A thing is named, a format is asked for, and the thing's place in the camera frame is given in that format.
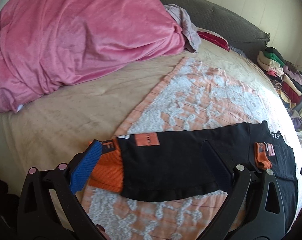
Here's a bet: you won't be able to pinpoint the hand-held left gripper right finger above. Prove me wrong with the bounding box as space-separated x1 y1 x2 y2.
201 140 293 240

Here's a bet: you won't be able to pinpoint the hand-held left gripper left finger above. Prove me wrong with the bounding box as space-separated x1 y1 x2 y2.
17 140 109 240

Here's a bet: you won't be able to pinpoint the black top with orange cuffs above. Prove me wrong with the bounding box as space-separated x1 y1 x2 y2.
89 121 299 233

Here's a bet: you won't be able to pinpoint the purple crumpled clothes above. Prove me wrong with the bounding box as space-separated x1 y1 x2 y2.
291 110 302 143

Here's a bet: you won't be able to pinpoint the pile of folded clothes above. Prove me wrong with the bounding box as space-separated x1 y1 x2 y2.
257 47 302 111

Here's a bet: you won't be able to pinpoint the orange and white floral towel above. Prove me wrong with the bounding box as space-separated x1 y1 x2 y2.
81 56 302 240

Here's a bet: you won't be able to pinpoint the red cloth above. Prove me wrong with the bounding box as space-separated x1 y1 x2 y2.
197 30 231 52

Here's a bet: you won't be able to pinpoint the pink blanket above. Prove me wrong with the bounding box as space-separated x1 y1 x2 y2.
0 0 186 113

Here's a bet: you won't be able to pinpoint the lavender cloth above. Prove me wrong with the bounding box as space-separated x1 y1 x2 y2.
163 4 202 54

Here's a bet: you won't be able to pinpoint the grey quilted headboard cushion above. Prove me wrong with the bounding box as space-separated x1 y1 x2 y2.
148 0 271 58

